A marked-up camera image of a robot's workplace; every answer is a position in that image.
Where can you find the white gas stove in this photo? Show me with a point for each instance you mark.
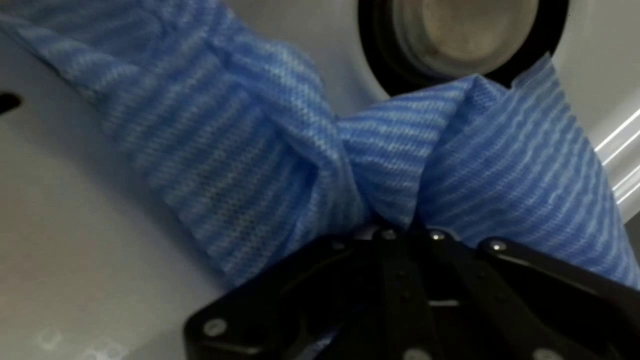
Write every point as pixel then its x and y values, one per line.
pixel 81 267

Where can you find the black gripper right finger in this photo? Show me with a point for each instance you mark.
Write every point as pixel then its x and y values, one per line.
pixel 520 306

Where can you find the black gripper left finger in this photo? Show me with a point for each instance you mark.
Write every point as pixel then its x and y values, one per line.
pixel 301 306

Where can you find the blue striped towel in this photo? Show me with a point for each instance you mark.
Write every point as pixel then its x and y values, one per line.
pixel 233 152

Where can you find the round white sink drain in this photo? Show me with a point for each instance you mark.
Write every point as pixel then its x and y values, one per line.
pixel 467 32

